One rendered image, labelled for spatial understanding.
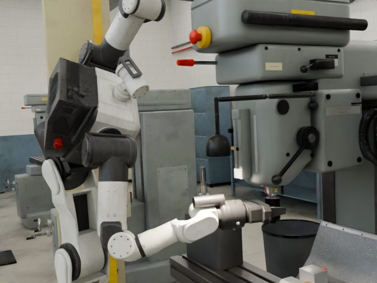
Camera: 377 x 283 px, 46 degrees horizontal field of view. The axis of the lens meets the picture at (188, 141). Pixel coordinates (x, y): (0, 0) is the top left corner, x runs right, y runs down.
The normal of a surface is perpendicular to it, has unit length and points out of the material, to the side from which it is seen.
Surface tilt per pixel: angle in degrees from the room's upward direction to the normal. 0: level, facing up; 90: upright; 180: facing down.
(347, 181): 90
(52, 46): 90
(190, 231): 100
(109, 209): 79
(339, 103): 90
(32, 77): 90
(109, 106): 51
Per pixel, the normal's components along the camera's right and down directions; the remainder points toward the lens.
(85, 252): 0.69, -0.25
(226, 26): -0.55, 0.08
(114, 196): 0.09, -0.12
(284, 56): 0.47, 0.04
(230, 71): -0.88, 0.07
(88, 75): 0.54, -0.61
